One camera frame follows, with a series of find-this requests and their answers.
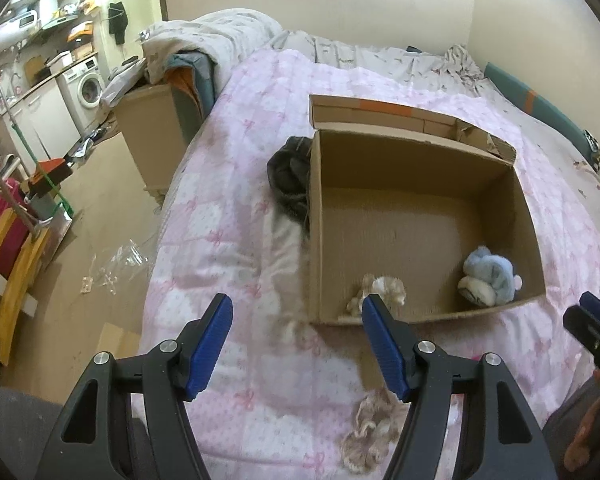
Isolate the wooden nightstand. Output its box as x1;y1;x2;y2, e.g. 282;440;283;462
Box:
115;82;191;197

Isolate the clear plastic wrap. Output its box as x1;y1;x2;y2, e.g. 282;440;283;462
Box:
80;242;149;302

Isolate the mop with green pole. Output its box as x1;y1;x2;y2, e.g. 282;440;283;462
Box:
0;67;74;221

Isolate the beige ruffled scrunchie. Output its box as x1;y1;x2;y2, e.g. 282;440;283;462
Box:
347;274;407;317
341;391;411;475

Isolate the person's right hand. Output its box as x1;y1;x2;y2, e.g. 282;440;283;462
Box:
566;402;600;467

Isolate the cardboard box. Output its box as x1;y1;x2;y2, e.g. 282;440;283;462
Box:
307;94;547;327

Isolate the white printed duvet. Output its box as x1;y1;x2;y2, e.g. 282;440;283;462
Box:
142;9;600;196

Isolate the dark grey cloth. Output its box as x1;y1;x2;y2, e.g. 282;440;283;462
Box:
266;136;313;233

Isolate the white washing machine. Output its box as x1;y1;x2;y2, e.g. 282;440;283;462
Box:
61;56;107;111

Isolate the orange box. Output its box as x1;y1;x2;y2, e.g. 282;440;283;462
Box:
67;20;95;44

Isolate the bed with pink blanket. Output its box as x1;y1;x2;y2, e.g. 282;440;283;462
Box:
140;50;600;480

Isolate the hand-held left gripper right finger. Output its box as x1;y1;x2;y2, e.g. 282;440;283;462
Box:
361;294;561;480

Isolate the small dark object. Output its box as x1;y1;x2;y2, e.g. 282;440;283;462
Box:
582;130;600;172

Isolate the teal pillow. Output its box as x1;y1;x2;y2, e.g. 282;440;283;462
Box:
484;62;593;146

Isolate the black hanging garment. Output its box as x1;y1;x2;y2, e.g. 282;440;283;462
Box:
107;2;130;45

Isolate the flat cardboard piece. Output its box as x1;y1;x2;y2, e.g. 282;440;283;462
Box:
97;322;143;361

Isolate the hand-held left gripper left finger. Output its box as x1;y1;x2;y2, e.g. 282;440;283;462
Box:
37;294;233;480

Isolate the orange and black dustpan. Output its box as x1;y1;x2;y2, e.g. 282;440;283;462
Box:
27;158;74;198

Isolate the light blue fluffy plush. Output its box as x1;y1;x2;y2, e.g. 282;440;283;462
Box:
457;246;524;307

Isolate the yellow wooden frame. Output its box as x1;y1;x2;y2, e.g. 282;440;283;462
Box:
0;195;53;367

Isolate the white water heater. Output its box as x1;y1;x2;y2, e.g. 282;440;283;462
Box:
0;9;43;53

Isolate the white kitchen counter cabinet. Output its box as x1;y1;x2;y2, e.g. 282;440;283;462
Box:
0;77;83;171

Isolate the teal and orange clothes pile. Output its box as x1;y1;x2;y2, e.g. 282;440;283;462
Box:
162;52;217;117

